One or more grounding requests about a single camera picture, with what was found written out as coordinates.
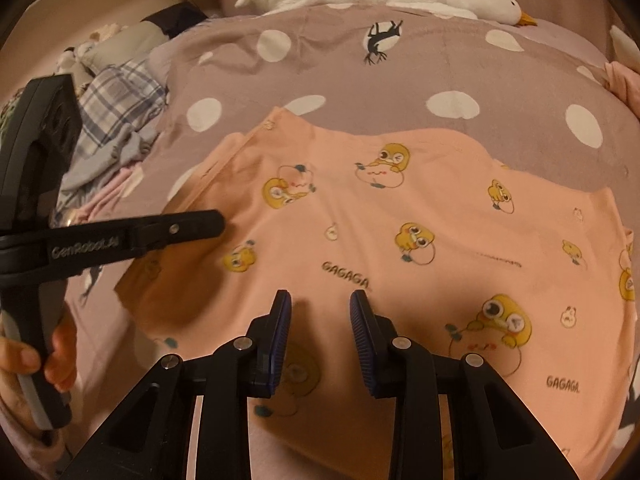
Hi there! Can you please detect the small white plush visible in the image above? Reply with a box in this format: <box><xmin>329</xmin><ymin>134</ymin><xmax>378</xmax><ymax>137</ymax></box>
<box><xmin>609</xmin><ymin>25</ymin><xmax>640</xmax><ymax>68</ymax></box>

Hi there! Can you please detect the mauve polka-dot bed cover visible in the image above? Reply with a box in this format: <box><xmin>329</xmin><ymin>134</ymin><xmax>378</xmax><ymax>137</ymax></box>
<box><xmin>62</xmin><ymin>2</ymin><xmax>640</xmax><ymax>376</ymax></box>

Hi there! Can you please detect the small pale plush toy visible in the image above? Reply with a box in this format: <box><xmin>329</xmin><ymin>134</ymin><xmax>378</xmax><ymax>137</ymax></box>
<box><xmin>55</xmin><ymin>25</ymin><xmax>126</xmax><ymax>73</ymax></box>

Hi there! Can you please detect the pink striped cloth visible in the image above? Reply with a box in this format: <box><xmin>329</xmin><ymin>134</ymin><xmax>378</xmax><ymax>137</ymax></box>
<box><xmin>55</xmin><ymin>167</ymin><xmax>146</xmax><ymax>226</ymax></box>

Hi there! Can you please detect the small pink cloth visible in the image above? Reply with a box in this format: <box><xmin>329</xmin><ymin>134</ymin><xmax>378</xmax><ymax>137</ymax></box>
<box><xmin>604</xmin><ymin>61</ymin><xmax>640</xmax><ymax>111</ymax></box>

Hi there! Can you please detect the peach cartoon-print shirt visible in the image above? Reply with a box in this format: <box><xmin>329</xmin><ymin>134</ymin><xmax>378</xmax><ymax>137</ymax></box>
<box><xmin>114</xmin><ymin>107</ymin><xmax>640</xmax><ymax>480</ymax></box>

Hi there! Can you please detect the person's left hand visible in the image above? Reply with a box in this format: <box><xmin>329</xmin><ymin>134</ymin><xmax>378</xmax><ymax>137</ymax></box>
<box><xmin>0</xmin><ymin>305</ymin><xmax>79</xmax><ymax>411</ymax></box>

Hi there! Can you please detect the grey-blue folded cloth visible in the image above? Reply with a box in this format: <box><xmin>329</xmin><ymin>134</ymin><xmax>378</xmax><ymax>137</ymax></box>
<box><xmin>60</xmin><ymin>125</ymin><xmax>161</xmax><ymax>193</ymax></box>

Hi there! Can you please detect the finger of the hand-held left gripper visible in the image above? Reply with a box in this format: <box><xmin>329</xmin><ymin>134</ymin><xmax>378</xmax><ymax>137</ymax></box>
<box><xmin>127</xmin><ymin>209</ymin><xmax>226</xmax><ymax>257</ymax></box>

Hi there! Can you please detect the grey plush pillow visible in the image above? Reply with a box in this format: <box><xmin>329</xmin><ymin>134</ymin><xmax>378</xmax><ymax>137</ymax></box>
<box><xmin>82</xmin><ymin>2</ymin><xmax>211</xmax><ymax>76</ymax></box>

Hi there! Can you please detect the person's left forearm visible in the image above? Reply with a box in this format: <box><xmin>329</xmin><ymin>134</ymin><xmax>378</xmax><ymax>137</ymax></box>
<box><xmin>0</xmin><ymin>385</ymin><xmax>81</xmax><ymax>471</ymax></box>

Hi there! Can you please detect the plaid cloth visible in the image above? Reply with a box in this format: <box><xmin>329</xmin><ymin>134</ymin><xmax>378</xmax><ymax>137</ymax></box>
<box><xmin>75</xmin><ymin>57</ymin><xmax>168</xmax><ymax>161</ymax></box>

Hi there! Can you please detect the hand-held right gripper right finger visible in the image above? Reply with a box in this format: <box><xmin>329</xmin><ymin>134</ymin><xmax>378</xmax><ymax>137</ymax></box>
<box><xmin>349</xmin><ymin>290</ymin><xmax>581</xmax><ymax>480</ymax></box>

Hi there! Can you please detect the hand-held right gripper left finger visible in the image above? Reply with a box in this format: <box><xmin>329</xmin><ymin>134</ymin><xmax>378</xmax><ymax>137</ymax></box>
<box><xmin>57</xmin><ymin>289</ymin><xmax>293</xmax><ymax>480</ymax></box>

